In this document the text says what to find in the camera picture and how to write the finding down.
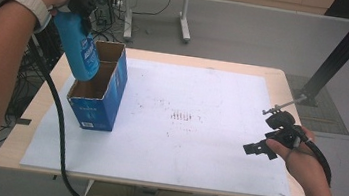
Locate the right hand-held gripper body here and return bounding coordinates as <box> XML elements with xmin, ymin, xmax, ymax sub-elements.
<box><xmin>257</xmin><ymin>89</ymin><xmax>315</xmax><ymax>153</ymax></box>

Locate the blue dish soap bottle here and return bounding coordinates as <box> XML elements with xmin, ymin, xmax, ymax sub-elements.
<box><xmin>46</xmin><ymin>9</ymin><xmax>107</xmax><ymax>84</ymax></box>

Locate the blue cardboard box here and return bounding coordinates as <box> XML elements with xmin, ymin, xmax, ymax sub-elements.
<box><xmin>63</xmin><ymin>36</ymin><xmax>133</xmax><ymax>135</ymax></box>

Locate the person's right hand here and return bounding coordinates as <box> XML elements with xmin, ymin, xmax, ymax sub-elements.
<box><xmin>261</xmin><ymin>122</ymin><xmax>328</xmax><ymax>187</ymax></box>

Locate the black equipment on stand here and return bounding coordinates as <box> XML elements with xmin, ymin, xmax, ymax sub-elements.
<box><xmin>84</xmin><ymin>0</ymin><xmax>117</xmax><ymax>28</ymax></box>

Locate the dark floor grate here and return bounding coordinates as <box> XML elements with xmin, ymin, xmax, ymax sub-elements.
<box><xmin>279</xmin><ymin>73</ymin><xmax>349</xmax><ymax>137</ymax></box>

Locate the white table mat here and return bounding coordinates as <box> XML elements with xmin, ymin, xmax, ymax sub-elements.
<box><xmin>19</xmin><ymin>46</ymin><xmax>306</xmax><ymax>196</ymax></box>

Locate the white-legged background desk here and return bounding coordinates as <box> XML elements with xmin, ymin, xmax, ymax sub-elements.
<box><xmin>98</xmin><ymin>0</ymin><xmax>224</xmax><ymax>49</ymax></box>

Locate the black tape strip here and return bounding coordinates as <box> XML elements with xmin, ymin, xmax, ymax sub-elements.
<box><xmin>15</xmin><ymin>117</ymin><xmax>33</xmax><ymax>127</ymax></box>

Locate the black metal post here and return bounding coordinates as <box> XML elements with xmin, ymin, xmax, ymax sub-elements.
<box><xmin>291</xmin><ymin>0</ymin><xmax>349</xmax><ymax>111</ymax></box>

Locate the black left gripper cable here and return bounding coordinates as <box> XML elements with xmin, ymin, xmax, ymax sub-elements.
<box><xmin>11</xmin><ymin>34</ymin><xmax>105</xmax><ymax>196</ymax></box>

